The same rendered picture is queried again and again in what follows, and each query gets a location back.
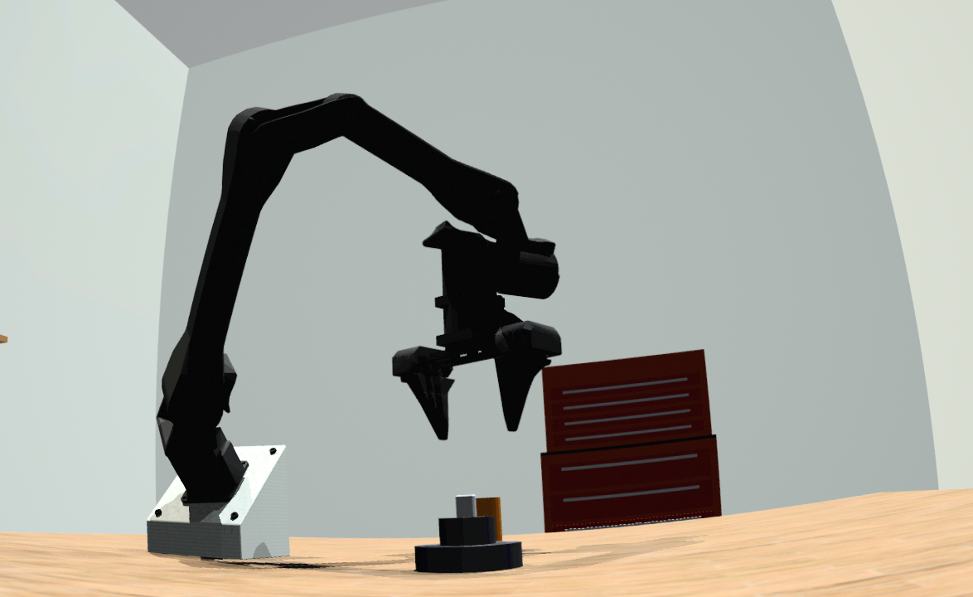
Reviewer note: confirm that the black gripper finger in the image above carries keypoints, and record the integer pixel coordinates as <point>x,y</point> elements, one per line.
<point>432,394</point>
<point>515,375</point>

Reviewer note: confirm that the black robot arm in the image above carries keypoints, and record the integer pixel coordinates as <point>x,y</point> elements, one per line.
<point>260,145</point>

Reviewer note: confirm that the grey round pedestal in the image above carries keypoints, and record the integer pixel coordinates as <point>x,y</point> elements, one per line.
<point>467,544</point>

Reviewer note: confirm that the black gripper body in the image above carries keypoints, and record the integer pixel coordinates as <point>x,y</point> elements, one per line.
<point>470,321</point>

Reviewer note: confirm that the orange knob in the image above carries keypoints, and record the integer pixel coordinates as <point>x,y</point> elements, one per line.
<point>490,506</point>

